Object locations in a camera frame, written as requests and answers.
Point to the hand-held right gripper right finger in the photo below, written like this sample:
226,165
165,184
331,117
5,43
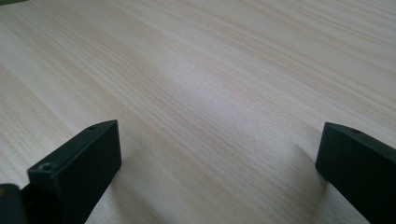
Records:
361,169

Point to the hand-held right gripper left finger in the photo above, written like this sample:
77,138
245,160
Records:
77,174

